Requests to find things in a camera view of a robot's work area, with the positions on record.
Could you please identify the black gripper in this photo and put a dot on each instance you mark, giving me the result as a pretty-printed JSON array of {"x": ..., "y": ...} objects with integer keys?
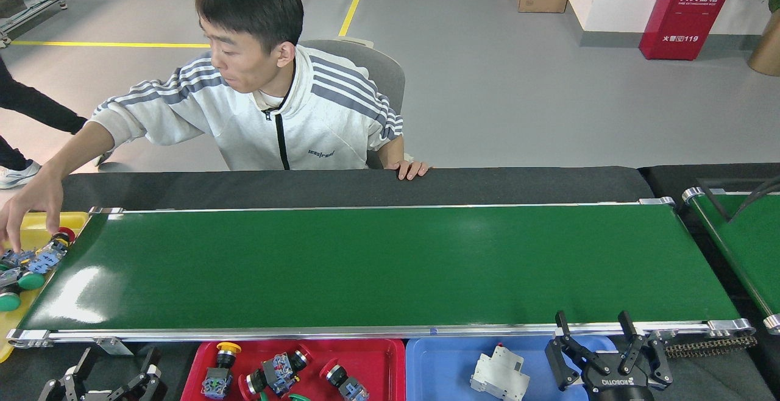
[{"x": 618, "y": 389}]

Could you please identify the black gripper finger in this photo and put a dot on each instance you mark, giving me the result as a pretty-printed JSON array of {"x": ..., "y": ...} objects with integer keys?
[
  {"x": 61, "y": 389},
  {"x": 149, "y": 389}
]

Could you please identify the yellow push button switch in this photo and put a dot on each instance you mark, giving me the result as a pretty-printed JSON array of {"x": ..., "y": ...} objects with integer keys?
[{"x": 228, "y": 348}]

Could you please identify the red mushroom push button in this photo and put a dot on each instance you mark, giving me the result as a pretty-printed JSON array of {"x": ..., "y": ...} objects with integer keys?
[{"x": 245, "y": 387}]

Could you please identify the green mushroom push button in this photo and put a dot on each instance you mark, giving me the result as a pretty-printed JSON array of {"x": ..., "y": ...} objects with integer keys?
[
  {"x": 30, "y": 281},
  {"x": 8, "y": 302}
]

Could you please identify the white circuit breaker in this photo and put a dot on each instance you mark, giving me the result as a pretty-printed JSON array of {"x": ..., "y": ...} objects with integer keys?
[{"x": 496, "y": 373}]

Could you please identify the red push button switch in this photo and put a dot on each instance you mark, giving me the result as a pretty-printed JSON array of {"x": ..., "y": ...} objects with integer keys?
[
  {"x": 66, "y": 234},
  {"x": 329, "y": 369},
  {"x": 277, "y": 372}
]

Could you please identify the green push button switch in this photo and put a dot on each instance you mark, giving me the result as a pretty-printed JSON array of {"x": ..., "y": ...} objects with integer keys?
[
  {"x": 300, "y": 397},
  {"x": 18, "y": 259}
]

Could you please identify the person's right forearm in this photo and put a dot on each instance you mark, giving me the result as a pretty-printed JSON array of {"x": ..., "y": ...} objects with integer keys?
[{"x": 76, "y": 157}]

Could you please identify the person's left forearm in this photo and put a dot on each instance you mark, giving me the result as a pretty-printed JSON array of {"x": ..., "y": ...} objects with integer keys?
[{"x": 393, "y": 151}]

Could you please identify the yellow plastic tray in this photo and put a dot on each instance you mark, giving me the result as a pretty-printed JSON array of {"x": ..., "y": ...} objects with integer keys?
[{"x": 76, "y": 220}]

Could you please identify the blue plastic tray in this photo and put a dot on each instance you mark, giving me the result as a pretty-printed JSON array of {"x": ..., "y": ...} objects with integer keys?
[{"x": 439, "y": 370}]

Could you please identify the green conveyor belt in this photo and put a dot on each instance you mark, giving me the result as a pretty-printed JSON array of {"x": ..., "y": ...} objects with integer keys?
[
  {"x": 365, "y": 267},
  {"x": 743, "y": 248}
]

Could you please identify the red plastic tray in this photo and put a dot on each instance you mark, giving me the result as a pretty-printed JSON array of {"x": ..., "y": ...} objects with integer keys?
[{"x": 378, "y": 370}]

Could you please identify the person's right hand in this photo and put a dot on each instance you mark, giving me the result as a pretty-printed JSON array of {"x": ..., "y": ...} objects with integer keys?
[{"x": 36, "y": 194}]

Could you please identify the person's left hand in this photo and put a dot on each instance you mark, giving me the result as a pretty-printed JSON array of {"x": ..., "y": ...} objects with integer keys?
[{"x": 408, "y": 169}]

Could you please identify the person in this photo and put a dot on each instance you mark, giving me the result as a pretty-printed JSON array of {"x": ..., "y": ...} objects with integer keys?
[
  {"x": 317, "y": 120},
  {"x": 30, "y": 105}
]

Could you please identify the potted plant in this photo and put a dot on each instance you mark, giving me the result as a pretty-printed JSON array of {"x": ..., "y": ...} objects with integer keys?
[{"x": 769, "y": 53}]

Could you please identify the red fire extinguisher cabinet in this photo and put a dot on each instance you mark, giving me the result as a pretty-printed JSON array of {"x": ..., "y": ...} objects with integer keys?
[{"x": 688, "y": 17}]

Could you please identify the grey office chair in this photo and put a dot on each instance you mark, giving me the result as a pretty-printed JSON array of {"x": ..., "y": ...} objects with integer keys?
[{"x": 378, "y": 78}]

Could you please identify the black equipment case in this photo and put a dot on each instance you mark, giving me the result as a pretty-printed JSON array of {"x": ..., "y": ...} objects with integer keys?
[{"x": 9, "y": 2}]

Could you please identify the silver metal frame rack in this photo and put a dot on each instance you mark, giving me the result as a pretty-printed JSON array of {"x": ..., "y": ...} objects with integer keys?
[{"x": 36, "y": 11}]

